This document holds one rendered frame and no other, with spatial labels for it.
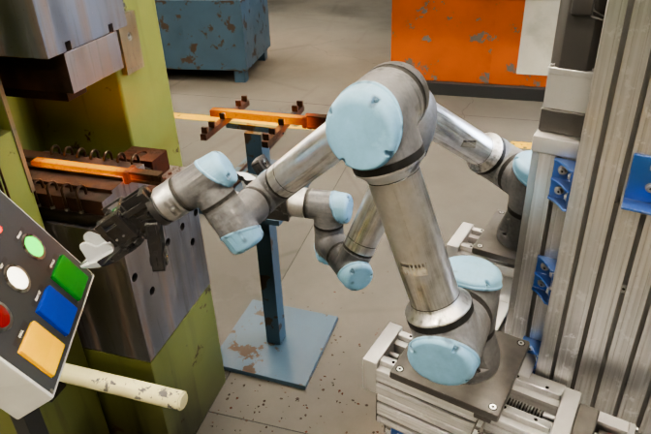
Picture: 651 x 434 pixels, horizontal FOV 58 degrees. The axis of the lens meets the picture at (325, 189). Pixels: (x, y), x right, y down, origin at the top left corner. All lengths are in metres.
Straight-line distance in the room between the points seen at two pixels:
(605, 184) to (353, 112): 0.50
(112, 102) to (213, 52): 3.53
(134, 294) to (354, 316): 1.18
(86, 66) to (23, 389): 0.76
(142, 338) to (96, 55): 0.78
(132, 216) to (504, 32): 4.02
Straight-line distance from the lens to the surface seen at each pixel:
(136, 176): 1.66
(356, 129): 0.85
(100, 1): 1.57
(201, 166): 1.11
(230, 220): 1.11
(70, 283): 1.28
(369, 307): 2.65
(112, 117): 1.93
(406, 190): 0.90
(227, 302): 2.73
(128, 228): 1.17
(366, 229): 1.33
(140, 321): 1.75
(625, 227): 1.18
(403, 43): 4.96
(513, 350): 1.33
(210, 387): 2.27
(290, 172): 1.14
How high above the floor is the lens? 1.72
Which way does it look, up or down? 29 degrees down
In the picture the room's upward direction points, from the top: 2 degrees counter-clockwise
